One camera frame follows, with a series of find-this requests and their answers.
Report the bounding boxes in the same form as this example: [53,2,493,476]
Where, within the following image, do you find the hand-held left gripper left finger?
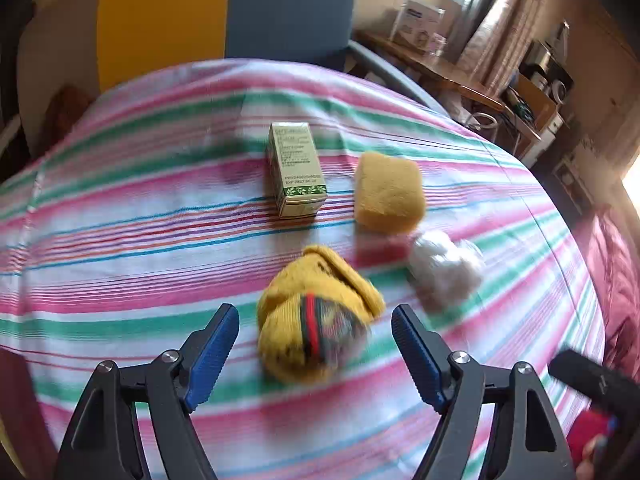
[56,303,241,480]

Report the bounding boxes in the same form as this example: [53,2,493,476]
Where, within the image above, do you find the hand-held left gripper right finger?
[391,304,576,480]

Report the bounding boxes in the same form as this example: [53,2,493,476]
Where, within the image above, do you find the yellow striped sock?
[256,245,387,383]

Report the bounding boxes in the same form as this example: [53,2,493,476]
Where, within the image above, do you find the white rolled socks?
[409,231,487,313]

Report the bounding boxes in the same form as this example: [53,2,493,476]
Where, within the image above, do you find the person's red jacket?
[572,205,640,366]

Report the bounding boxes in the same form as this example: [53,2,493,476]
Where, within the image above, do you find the striped tablecloth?
[0,57,608,480]

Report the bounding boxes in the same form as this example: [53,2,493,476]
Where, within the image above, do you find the yellow sponge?
[353,151,427,235]

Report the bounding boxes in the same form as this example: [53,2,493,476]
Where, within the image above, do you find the maroon gift box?
[0,347,58,480]

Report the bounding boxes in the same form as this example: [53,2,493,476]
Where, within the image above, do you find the small green carton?
[266,122,328,218]

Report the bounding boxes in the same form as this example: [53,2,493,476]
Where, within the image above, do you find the wooden side desk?
[352,30,542,142]

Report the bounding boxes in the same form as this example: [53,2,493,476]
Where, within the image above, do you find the cluttered wooden shelf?
[504,20,576,161]

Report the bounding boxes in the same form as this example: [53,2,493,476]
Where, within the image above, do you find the white appliance box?
[392,0,446,51]

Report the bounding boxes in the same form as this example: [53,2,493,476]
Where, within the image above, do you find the yellow chair back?
[96,0,233,93]

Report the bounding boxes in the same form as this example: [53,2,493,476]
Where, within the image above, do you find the patterned curtain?
[460,0,551,92]

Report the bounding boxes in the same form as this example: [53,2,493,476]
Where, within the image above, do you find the blue armchair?
[225,0,446,111]

